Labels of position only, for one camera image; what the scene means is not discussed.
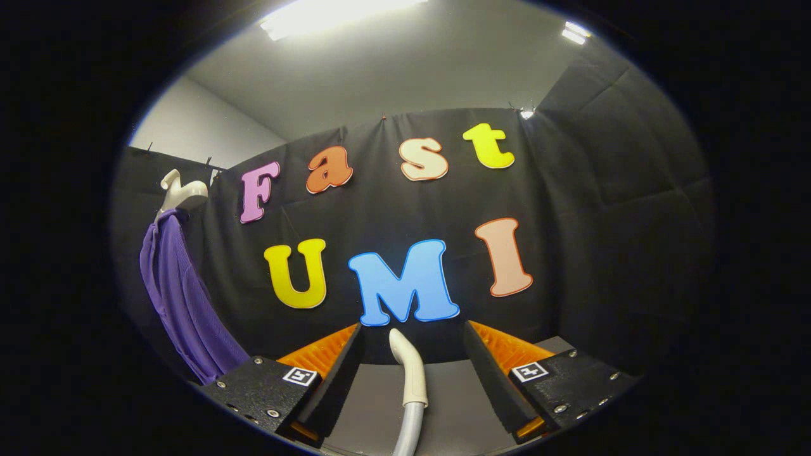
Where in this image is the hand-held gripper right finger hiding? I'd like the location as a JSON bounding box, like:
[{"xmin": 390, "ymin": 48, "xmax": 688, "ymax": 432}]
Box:
[{"xmin": 463, "ymin": 320, "xmax": 637, "ymax": 444}]

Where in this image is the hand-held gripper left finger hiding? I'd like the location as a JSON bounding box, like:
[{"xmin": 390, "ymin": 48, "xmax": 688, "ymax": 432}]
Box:
[{"xmin": 200, "ymin": 323, "xmax": 365, "ymax": 447}]

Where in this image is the white garment steamer head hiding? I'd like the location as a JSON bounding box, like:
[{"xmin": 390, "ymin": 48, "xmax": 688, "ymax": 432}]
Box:
[{"xmin": 388, "ymin": 328, "xmax": 429, "ymax": 407}]

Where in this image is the purple jacket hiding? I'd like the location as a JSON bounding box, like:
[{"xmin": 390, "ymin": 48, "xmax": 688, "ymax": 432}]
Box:
[{"xmin": 139, "ymin": 209, "xmax": 251, "ymax": 385}]

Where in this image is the white clothes hanger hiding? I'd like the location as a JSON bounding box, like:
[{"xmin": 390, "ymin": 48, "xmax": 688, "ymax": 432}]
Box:
[{"xmin": 156, "ymin": 169, "xmax": 210, "ymax": 222}]

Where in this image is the grey cabinet with dark top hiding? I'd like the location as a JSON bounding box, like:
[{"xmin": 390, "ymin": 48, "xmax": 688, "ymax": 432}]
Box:
[{"xmin": 329, "ymin": 336, "xmax": 577, "ymax": 453}]

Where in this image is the twin-bar ceiling light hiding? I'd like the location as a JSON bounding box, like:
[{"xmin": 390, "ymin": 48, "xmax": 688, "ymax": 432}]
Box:
[{"xmin": 561, "ymin": 21, "xmax": 592, "ymax": 46}]

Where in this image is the large ceiling light panel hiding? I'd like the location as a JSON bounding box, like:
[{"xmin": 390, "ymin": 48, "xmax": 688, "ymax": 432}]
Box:
[{"xmin": 260, "ymin": 0, "xmax": 428, "ymax": 42}]

